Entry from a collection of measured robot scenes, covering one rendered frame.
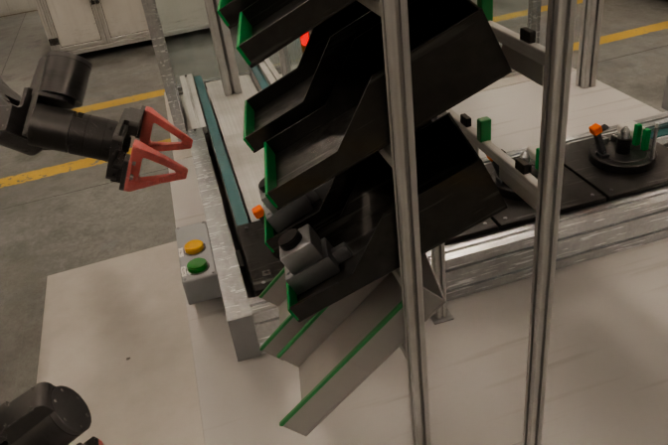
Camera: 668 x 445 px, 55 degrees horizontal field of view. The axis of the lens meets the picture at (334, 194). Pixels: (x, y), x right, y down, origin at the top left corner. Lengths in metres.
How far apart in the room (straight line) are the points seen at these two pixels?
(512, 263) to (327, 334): 0.48
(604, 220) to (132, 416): 0.96
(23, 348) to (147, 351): 1.65
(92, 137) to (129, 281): 0.68
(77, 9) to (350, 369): 5.80
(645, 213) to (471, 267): 0.39
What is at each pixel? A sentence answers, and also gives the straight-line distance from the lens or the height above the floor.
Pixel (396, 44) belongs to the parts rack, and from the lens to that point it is 0.59.
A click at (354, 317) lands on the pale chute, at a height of 1.08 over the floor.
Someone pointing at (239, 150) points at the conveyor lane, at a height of 0.92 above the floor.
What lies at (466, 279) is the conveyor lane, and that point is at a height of 0.90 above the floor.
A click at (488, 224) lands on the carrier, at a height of 0.97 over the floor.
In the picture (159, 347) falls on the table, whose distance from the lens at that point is 1.31.
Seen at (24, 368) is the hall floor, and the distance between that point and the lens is 2.84.
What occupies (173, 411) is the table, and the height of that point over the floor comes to 0.86.
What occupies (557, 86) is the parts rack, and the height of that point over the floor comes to 1.44.
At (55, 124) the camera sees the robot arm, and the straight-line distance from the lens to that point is 0.89.
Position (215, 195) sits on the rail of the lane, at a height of 0.96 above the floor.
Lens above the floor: 1.70
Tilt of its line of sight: 31 degrees down
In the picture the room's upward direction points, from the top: 8 degrees counter-clockwise
